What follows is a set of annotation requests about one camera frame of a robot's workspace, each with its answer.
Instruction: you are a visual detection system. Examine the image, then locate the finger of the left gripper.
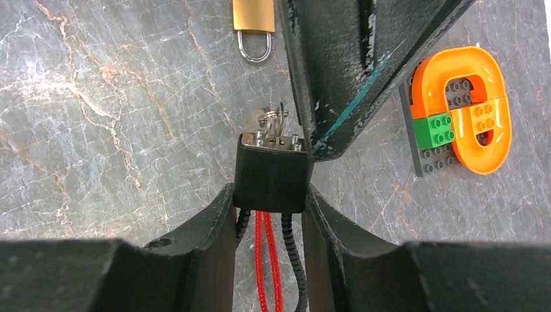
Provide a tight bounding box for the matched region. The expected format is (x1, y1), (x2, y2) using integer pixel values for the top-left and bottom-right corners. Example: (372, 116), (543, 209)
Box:
(279, 0), (471, 162)

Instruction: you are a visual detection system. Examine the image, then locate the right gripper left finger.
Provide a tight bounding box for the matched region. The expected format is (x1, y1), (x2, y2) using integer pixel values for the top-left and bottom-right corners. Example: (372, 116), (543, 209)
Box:
(1, 184), (236, 311)

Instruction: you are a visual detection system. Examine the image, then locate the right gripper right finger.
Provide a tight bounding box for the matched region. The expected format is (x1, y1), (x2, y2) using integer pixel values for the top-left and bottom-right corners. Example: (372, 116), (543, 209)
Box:
(301, 188), (550, 311)

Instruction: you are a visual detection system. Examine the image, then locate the red key with cord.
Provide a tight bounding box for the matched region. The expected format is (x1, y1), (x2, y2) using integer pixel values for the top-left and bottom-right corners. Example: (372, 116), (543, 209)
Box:
(255, 211), (285, 312)

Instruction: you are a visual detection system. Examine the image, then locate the brass padlock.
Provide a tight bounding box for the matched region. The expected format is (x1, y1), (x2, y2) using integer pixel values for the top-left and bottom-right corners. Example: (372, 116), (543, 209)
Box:
(232, 0), (276, 63)

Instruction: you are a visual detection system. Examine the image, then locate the black key with cord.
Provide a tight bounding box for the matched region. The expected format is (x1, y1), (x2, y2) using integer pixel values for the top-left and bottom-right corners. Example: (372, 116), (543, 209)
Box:
(233, 103), (313, 311)

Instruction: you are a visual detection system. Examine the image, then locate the green toy brick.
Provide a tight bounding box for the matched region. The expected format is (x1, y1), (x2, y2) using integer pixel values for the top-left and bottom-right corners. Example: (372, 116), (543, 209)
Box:
(413, 112), (455, 150)

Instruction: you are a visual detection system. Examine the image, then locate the dark flat base plate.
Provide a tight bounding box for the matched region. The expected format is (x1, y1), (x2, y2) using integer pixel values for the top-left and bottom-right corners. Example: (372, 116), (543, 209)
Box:
(398, 78), (473, 177)

